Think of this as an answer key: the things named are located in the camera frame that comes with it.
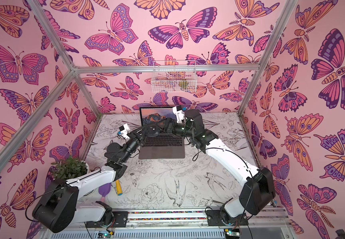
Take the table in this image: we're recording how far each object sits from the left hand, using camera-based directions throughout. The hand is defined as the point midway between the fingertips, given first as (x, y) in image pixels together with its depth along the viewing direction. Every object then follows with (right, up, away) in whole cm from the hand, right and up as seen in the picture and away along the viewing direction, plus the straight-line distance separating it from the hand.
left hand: (150, 126), depth 72 cm
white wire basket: (+11, +32, +24) cm, 42 cm away
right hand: (+5, +1, -1) cm, 5 cm away
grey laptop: (+4, -13, +29) cm, 32 cm away
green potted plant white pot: (-40, -21, +2) cm, 45 cm away
